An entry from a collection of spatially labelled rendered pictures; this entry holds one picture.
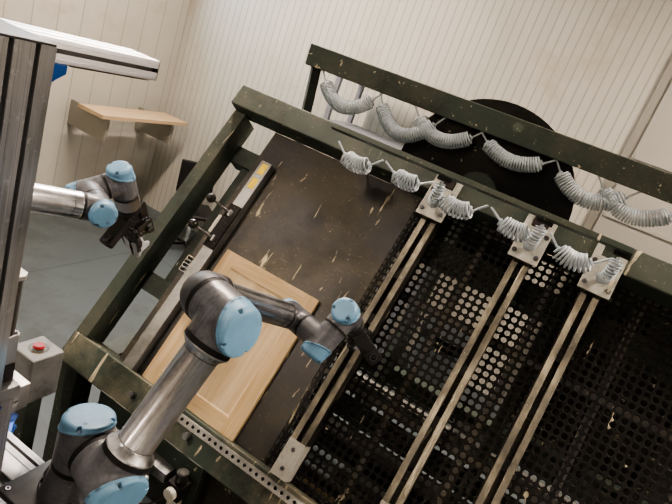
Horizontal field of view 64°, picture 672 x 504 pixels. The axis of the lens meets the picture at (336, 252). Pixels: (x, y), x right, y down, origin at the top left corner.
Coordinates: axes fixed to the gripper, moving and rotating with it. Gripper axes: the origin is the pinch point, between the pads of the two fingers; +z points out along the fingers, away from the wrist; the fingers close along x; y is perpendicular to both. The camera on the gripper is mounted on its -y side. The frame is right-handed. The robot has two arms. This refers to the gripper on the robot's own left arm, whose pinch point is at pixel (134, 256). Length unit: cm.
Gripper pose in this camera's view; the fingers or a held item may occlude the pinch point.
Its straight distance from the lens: 191.8
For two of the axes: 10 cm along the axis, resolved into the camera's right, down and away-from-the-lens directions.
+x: -8.3, -4.4, 3.5
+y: 5.6, -5.4, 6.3
